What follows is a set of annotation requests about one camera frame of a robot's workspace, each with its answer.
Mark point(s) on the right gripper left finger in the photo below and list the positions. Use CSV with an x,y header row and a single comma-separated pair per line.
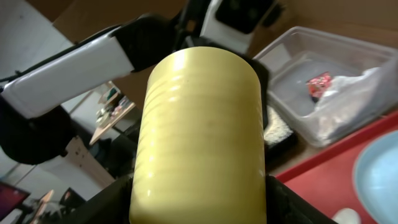
x,y
110,206

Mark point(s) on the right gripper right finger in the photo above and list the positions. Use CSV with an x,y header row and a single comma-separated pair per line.
x,y
283,206

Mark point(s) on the white rice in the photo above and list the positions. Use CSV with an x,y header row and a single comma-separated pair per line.
x,y
277,129

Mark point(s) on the yellow plastic cup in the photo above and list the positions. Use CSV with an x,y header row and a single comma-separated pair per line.
x,y
200,155

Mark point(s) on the red snack wrapper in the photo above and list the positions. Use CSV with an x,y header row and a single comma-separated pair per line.
x,y
318,85

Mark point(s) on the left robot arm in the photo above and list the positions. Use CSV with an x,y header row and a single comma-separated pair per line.
x,y
34,126

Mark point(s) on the red serving tray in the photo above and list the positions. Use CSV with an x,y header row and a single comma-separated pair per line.
x,y
326,180

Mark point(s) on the black tray bin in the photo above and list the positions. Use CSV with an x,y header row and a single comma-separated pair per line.
x,y
276,150

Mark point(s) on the white plastic spoon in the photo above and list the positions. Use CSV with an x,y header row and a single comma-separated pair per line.
x,y
346,216

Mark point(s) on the light blue plate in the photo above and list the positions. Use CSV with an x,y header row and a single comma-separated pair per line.
x,y
375,178

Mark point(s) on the clear plastic bin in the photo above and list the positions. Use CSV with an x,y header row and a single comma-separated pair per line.
x,y
301,54

